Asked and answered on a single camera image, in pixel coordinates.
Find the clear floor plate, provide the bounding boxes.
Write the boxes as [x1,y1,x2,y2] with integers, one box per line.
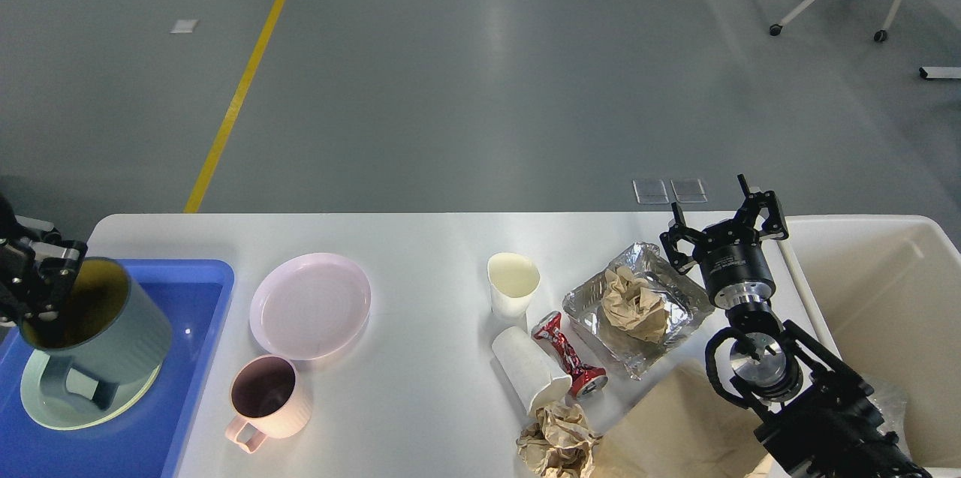
[632,179,670,206]
[670,178,708,203]

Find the pink plate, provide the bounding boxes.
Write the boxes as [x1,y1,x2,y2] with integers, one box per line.
[249,253,373,361]

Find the white bar base right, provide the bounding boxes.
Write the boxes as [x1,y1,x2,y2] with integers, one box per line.
[917,65,961,80]

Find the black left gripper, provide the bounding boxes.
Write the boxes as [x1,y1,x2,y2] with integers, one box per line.
[1,197,87,329]

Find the blue plastic tray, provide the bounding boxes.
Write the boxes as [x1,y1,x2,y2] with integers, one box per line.
[1,259,234,477]

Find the beige plastic bin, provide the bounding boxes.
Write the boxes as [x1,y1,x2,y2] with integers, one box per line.
[779,215,960,477]

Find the flat brown paper sheet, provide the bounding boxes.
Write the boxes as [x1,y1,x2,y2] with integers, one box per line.
[592,359,773,477]

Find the pink ribbed mug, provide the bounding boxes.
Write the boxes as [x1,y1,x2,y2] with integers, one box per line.
[225,354,312,454]

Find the lying white paper cup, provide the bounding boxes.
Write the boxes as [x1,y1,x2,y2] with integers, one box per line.
[492,326,573,417]

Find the clear floor plate left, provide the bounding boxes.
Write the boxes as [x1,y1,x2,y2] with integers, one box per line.
[632,179,670,206]

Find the clear floor plate right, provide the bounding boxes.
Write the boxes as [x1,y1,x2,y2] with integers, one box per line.
[670,178,708,203]

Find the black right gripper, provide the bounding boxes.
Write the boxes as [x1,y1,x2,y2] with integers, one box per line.
[660,175,789,309]

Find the upright white paper cup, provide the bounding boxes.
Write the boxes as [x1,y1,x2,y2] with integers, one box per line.
[487,252,541,321]

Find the light green plate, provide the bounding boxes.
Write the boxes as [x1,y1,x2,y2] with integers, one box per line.
[20,351,161,431]

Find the grey green mug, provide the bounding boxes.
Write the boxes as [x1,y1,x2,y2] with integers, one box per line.
[20,258,173,416]

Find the crushed red soda can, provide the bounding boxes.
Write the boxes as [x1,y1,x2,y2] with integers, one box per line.
[531,310,610,399]

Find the crumpled brown paper ball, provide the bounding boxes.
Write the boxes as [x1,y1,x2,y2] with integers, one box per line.
[516,401,603,477]

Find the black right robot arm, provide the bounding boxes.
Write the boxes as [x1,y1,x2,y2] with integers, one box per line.
[660,175,928,477]

